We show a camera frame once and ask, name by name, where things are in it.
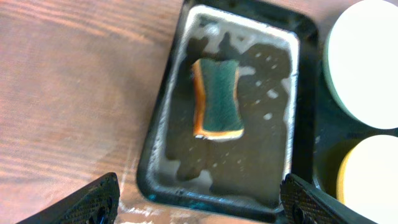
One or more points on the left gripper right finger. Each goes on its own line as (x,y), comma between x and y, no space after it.
(303,203)

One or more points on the light blue plate top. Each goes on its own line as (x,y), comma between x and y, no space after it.
(360,63)

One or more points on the black round serving tray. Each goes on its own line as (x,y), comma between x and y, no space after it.
(336,134)

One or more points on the orange green scrub sponge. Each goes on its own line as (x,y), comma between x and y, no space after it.
(216,115)

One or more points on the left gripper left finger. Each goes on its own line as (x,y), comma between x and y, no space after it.
(95,203)

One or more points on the black rectangular wash tray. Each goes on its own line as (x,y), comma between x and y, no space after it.
(277,53)

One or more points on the yellow plate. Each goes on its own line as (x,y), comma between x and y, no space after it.
(367,179)

